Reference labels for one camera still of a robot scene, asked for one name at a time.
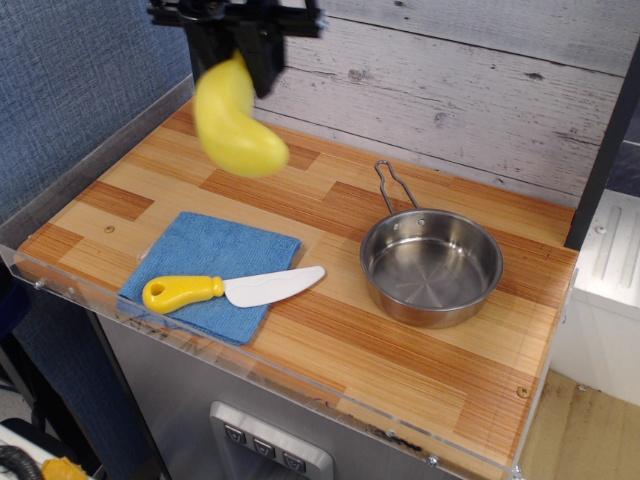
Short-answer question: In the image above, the white ribbed box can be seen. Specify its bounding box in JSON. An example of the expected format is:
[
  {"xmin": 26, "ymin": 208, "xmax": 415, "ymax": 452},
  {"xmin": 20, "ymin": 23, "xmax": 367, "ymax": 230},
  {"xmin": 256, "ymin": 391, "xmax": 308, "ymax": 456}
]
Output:
[{"xmin": 551, "ymin": 190, "xmax": 639, "ymax": 405}]

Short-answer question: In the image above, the toy knife yellow handle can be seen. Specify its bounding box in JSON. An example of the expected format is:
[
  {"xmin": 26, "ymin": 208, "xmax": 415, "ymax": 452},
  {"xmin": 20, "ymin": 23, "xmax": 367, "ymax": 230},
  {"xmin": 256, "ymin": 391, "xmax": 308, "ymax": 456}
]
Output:
[{"xmin": 142, "ymin": 266, "xmax": 326, "ymax": 314}]

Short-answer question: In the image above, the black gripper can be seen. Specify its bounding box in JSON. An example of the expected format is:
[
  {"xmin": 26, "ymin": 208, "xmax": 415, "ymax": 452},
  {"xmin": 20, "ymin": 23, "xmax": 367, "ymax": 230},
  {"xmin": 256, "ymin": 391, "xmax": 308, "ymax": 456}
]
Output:
[{"xmin": 147, "ymin": 1, "xmax": 328, "ymax": 99}]

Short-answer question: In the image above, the dark right cabinet post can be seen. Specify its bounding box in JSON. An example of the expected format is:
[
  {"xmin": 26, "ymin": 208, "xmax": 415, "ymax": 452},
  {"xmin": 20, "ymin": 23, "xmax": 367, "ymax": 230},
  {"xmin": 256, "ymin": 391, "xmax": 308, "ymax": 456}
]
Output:
[{"xmin": 564, "ymin": 59, "xmax": 640, "ymax": 250}]

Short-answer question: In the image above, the yellow plastic toy banana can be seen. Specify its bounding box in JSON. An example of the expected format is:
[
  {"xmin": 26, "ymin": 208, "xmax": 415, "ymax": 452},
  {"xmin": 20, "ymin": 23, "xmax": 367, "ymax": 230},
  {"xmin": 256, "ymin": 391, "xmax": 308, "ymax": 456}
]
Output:
[{"xmin": 193, "ymin": 51, "xmax": 290, "ymax": 178}]

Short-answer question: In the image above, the blue folded cloth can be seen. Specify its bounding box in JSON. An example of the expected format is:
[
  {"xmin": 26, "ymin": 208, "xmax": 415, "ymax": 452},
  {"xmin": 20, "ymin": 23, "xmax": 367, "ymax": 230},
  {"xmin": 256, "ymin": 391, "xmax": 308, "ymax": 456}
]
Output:
[{"xmin": 119, "ymin": 212, "xmax": 302, "ymax": 345}]

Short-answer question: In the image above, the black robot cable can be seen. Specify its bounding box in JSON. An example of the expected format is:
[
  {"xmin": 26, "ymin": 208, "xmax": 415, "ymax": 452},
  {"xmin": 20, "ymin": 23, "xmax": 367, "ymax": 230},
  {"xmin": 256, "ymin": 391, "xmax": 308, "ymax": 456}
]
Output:
[{"xmin": 0, "ymin": 444, "xmax": 46, "ymax": 480}]

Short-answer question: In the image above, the small stainless steel pan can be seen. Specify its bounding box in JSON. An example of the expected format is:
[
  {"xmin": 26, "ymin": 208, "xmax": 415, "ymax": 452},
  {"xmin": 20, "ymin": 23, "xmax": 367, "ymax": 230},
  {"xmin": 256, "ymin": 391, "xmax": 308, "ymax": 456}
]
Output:
[{"xmin": 359, "ymin": 160, "xmax": 504, "ymax": 329}]

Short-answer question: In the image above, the yellow tape wrapped object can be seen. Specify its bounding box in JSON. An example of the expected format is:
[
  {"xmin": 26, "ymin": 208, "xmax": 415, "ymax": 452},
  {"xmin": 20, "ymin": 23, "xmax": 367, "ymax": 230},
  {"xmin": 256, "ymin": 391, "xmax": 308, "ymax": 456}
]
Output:
[{"xmin": 41, "ymin": 457, "xmax": 89, "ymax": 480}]

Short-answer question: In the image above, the silver button control panel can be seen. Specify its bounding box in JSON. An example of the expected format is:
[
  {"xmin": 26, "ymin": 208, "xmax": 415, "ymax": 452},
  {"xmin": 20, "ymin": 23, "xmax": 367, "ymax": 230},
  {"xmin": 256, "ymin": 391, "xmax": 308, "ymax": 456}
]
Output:
[{"xmin": 209, "ymin": 401, "xmax": 334, "ymax": 479}]

